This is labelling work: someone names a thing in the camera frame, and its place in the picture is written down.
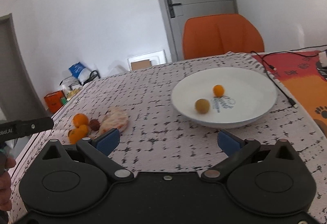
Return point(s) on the large orange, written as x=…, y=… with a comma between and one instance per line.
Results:
x=80, y=119
x=78, y=134

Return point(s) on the grey side door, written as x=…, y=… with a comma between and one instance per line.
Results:
x=19, y=100

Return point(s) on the peeled pomelo segment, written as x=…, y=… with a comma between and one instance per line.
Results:
x=115, y=118

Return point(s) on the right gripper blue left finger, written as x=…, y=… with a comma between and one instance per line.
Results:
x=107, y=142

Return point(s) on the orange cardboard box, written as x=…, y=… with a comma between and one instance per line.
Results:
x=54, y=101

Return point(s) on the black door handle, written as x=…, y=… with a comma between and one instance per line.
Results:
x=171, y=6

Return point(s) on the dark red round fruit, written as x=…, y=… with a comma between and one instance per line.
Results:
x=94, y=124

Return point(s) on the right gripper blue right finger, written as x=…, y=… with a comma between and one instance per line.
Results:
x=228, y=142

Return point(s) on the black metal rack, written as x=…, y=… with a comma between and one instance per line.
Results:
x=71, y=82

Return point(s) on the orange red cartoon mat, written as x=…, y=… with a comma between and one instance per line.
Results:
x=305, y=78

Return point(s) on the person's left hand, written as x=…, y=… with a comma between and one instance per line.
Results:
x=5, y=191

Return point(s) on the large orange front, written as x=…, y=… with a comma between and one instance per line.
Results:
x=78, y=134

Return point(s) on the white patterned tablecloth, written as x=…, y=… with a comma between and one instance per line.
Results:
x=157, y=138

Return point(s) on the orange chair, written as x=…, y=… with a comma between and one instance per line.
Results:
x=217, y=34

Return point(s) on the white foam packaging board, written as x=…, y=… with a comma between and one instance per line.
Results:
x=147, y=60

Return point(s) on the white ceramic plate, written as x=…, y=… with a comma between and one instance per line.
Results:
x=248, y=96

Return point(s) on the large orange top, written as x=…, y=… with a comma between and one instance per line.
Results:
x=80, y=119

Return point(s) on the blue white plastic bag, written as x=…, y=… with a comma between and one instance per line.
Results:
x=80, y=72

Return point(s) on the brown-yellow fruit alone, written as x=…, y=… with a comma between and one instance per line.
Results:
x=202, y=106

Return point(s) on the white power adapter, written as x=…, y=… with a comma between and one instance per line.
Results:
x=323, y=58

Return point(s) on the small mandarin orange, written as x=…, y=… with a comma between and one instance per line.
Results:
x=218, y=90

